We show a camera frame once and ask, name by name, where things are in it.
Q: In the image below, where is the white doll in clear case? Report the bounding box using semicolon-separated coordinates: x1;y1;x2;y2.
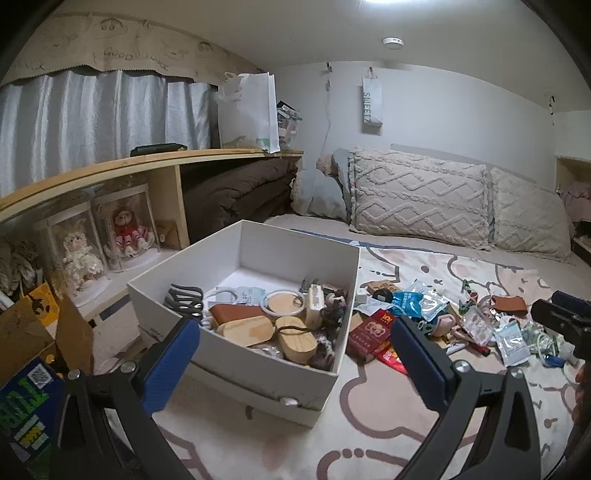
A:
34;213;110;308

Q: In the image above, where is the red cigarette carton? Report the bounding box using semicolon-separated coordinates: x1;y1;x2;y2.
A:
345;308;399;366

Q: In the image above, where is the cardboard box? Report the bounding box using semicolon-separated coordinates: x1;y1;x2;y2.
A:
0;294;96;385

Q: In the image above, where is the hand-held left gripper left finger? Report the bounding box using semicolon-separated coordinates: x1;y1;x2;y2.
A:
58;315;202;480

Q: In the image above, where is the hanging white paper bag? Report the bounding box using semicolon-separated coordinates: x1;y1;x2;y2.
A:
361;68;385;138

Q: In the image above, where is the round beige compact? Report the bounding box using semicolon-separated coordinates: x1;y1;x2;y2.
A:
260;287;306;320

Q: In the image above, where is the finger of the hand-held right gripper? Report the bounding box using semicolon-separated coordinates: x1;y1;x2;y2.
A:
551;290;591;315
530;298;583;332

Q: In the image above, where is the oval wooden box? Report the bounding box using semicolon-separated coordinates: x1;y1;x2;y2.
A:
276;315;318;364

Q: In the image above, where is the pale wooden block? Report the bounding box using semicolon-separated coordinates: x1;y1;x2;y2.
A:
215;315;274;348

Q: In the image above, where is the pile of clothes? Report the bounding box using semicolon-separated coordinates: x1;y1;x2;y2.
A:
558;180;591;217

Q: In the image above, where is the wooden shelf unit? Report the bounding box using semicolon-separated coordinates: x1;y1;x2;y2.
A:
0;147;306;325

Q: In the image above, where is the blue packet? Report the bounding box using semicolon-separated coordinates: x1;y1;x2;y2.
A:
392;289;428;320

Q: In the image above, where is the dark hair claw clip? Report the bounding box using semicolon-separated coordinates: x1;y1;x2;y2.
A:
163;281;205;322

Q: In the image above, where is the short cream knitted pillow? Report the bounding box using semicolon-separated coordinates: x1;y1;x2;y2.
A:
486;165;576;265

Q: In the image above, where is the grey blue pillow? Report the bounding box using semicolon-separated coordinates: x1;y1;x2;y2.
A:
290;147;355;223

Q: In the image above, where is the person's right hand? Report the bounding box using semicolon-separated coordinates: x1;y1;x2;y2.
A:
574;366;591;428

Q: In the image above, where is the brown envelope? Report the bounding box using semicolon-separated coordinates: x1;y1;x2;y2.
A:
154;218;179;253

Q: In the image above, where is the red doll in clear case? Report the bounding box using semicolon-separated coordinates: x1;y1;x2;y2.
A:
91;184;163;274

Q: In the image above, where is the ceiling light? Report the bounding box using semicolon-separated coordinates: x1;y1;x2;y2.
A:
364;0;440;8

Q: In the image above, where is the silver grey curtain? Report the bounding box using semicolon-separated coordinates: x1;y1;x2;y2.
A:
0;68;219;200

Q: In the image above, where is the brown leather pouch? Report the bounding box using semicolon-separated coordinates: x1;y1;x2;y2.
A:
488;294;528;320

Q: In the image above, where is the brown leather case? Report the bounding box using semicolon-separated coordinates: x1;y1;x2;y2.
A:
209;303;274;327

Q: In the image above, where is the white wall cable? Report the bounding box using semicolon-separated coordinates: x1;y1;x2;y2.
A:
320;61;336;158

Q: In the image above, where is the crumpled beige cloth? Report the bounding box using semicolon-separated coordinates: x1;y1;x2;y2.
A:
0;237;45;302

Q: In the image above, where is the green and blue carton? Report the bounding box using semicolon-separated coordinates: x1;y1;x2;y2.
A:
0;357;66;480

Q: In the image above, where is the beige curtain valance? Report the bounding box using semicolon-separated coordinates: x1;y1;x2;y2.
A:
8;10;260;89

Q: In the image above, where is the wardrobe niche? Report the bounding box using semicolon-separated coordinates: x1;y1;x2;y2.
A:
553;154;591;269

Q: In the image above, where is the white shoe box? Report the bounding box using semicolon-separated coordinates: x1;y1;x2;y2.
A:
126;218;362;428

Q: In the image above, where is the clear zip bag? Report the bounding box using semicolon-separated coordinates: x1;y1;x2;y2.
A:
461;304;496;345

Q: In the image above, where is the dark fluffy scrunchie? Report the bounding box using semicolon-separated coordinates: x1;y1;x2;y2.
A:
318;290;350;329

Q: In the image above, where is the pink pouch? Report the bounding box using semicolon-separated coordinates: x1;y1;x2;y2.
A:
426;313;456;341

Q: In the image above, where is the small white sachet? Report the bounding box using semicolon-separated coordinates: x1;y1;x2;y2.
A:
493;320;533;368

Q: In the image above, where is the black case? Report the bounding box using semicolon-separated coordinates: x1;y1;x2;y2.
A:
129;142;188;158

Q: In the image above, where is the long cream knitted pillow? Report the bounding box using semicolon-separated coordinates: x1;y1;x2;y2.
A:
345;147;493;253

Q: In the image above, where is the green patterned clip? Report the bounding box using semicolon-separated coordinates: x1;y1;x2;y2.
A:
456;278;479;315

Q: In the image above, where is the large white medicine packet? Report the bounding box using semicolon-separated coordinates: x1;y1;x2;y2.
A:
207;285;267;308

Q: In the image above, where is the clear storage box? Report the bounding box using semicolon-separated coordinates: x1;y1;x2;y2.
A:
276;103;303;151

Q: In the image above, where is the yellow box with black figure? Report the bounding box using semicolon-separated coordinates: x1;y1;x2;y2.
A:
20;281;62;329

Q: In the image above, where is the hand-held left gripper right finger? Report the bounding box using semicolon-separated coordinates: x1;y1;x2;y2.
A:
389;315;542;480

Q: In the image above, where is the red snack packet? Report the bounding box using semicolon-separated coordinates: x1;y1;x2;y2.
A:
375;343;410;376

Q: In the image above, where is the clear mask packet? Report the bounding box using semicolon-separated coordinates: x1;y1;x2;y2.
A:
410;276;452;322

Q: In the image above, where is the cream small box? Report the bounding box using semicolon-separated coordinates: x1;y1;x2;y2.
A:
304;283;327;329

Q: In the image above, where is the brown folded blanket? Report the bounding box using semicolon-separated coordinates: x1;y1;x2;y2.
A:
181;156;299;232

